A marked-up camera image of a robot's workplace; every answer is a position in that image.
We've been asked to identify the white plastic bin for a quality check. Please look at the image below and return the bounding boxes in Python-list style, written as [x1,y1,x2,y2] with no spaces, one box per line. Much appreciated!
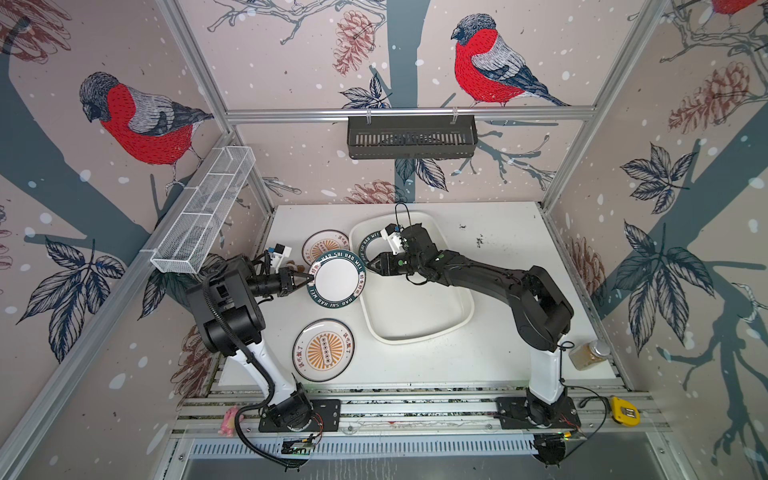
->
[349,211,475,345]

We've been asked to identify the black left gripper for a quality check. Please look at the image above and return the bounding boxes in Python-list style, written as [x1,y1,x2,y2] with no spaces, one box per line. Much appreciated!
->
[248,269,312,299]

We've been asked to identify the brown cookies pile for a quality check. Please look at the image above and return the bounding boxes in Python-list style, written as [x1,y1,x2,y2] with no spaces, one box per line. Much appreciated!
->
[286,261,305,272]

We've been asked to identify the glass spice jar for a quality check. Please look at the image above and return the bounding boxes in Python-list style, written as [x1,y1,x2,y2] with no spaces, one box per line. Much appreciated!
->
[569,339,611,371]

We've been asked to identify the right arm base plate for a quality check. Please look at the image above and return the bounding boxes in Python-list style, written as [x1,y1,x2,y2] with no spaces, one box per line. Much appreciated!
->
[495,396,581,430]

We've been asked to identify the orange sunburst plate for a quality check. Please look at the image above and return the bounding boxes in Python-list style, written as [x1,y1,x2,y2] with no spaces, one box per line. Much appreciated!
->
[302,229,350,266]
[292,318,355,383]

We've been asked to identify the green rim plate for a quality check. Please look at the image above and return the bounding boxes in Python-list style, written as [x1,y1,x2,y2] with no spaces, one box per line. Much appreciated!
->
[307,249,367,309]
[358,231,382,263]

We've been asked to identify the yellow tape measure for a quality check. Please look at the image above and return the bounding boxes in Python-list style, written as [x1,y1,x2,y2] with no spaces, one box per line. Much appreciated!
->
[610,396,641,427]

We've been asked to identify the white wire mesh basket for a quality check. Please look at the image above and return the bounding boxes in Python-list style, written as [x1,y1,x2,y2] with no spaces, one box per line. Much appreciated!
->
[151,146,255,274]

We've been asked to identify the black wall basket shelf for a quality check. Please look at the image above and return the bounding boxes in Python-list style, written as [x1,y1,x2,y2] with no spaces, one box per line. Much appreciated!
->
[347,115,478,160]

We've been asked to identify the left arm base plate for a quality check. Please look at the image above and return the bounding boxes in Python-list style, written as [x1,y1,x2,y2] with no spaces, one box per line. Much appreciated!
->
[258,399,341,434]

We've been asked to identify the aluminium rail front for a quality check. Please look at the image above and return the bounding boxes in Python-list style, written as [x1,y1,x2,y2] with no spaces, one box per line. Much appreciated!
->
[169,386,672,438]

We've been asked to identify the pink small object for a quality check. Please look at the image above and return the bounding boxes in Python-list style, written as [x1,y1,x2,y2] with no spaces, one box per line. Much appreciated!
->
[218,406,239,437]

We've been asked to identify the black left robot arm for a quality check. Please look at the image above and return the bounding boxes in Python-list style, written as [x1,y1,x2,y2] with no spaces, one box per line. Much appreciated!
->
[186,253,314,430]

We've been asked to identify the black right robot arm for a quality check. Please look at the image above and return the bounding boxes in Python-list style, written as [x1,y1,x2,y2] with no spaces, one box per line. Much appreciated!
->
[359,223,574,427]

